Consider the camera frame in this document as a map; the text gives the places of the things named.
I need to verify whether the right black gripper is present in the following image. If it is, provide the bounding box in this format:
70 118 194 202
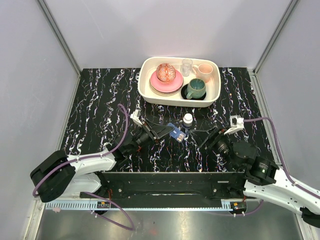
188 125 240 171

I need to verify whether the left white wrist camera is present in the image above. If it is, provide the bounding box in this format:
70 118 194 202
130 109 142 127

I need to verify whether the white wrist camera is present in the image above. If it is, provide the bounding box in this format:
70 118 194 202
130 109 142 127
224 115 245 135

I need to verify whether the white slotted cable duct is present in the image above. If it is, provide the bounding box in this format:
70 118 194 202
45 200 232 212

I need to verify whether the green ceramic mug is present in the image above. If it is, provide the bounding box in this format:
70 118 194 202
186 78 206 100

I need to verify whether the cream plate under pink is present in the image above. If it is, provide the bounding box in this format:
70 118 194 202
149 84 181 97

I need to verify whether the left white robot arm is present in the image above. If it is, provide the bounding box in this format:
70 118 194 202
30 120 174 203

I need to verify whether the pink ceramic mug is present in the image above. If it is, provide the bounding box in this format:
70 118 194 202
192 63 213 83

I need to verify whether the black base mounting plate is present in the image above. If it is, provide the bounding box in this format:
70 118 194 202
93 172 246 209

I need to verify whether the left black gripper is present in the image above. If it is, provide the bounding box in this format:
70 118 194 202
127 119 175 156

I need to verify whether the blue pill organizer box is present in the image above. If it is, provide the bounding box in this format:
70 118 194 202
167 123 186 143

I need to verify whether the clear drinking glass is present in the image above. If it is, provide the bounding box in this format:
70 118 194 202
181 58 193 77

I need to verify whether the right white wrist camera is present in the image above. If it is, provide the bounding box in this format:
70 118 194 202
224 115 245 135

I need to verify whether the white rectangular dish tub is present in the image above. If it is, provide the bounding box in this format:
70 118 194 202
137 57 222 108

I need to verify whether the orange patterned bowl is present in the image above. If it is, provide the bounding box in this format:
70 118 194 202
156 63 176 84

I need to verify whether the white pill bottle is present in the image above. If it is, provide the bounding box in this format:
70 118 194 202
183 113 193 128

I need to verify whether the black saucer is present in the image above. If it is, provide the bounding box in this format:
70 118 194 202
180 84 207 101

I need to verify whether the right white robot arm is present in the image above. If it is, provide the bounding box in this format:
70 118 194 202
189 127 320 228

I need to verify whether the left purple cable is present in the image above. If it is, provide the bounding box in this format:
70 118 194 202
32 103 136 231

